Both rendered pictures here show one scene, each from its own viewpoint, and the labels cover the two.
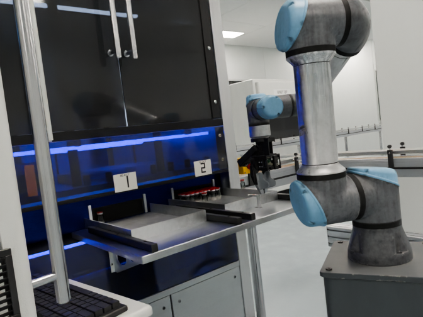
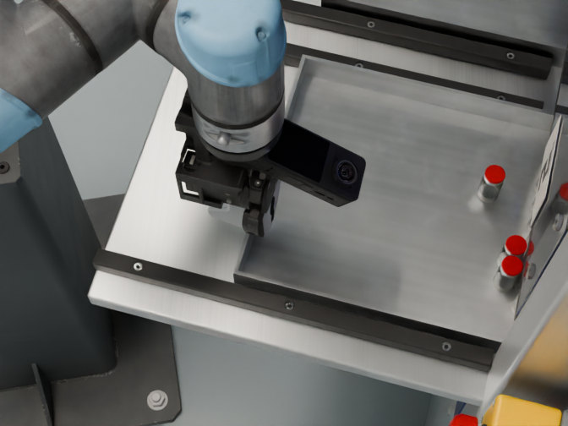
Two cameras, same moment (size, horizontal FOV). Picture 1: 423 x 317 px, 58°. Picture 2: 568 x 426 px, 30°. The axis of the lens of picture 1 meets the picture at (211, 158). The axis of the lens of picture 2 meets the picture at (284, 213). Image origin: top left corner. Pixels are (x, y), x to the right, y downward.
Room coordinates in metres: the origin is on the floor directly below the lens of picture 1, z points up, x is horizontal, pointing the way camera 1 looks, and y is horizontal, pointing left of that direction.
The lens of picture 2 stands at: (1.75, -0.40, 1.87)
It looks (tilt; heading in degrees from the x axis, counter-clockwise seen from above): 65 degrees down; 145
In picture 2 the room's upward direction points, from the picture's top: 1 degrees counter-clockwise
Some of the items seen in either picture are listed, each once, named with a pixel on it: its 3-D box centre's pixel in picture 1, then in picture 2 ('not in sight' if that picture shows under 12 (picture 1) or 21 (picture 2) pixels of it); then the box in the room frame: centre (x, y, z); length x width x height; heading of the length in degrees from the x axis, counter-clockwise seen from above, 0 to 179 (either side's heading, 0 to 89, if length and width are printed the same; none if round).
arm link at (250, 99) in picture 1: (257, 109); (230, 46); (1.36, -0.18, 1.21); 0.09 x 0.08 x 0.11; 11
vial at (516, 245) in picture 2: (213, 194); (511, 253); (1.55, 0.01, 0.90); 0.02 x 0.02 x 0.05
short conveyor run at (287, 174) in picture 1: (265, 172); not in sight; (2.00, -0.27, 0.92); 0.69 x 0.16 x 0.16; 129
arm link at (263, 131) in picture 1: (260, 132); (237, 106); (1.37, -0.18, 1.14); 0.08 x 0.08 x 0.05
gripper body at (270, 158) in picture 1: (264, 154); (233, 149); (1.36, -0.19, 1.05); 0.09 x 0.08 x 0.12; 39
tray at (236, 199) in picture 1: (221, 199); (431, 205); (1.46, -0.02, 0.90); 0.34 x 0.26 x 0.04; 39
